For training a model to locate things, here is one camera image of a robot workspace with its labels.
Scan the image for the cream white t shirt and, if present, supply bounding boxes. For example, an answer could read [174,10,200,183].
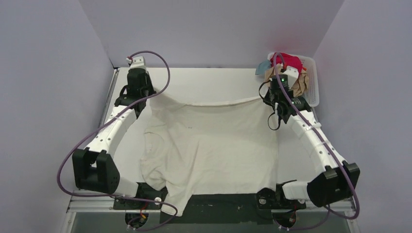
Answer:
[140,94,278,216]

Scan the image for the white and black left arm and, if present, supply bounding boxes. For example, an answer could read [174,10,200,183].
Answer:
[72,68,156,209]

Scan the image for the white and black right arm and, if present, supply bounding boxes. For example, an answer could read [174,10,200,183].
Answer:
[262,74,360,208]

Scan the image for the tan beige t shirt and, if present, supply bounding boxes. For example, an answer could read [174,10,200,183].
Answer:
[276,67,309,97]

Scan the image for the teal blue t shirt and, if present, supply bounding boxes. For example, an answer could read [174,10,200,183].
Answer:
[255,60,272,76]

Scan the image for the white plastic laundry basket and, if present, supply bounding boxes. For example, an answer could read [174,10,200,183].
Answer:
[264,52,319,107]

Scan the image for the magenta red t shirt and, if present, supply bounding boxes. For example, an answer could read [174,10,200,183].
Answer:
[269,52,303,75]

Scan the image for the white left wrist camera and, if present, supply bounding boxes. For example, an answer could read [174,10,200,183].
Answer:
[126,56,147,70]

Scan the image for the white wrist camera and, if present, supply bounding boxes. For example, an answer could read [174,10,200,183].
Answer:
[279,66,299,89]
[126,56,147,70]

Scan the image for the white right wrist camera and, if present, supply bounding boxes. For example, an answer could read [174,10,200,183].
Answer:
[279,66,299,89]

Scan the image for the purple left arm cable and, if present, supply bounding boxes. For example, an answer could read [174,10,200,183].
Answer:
[57,50,179,232]

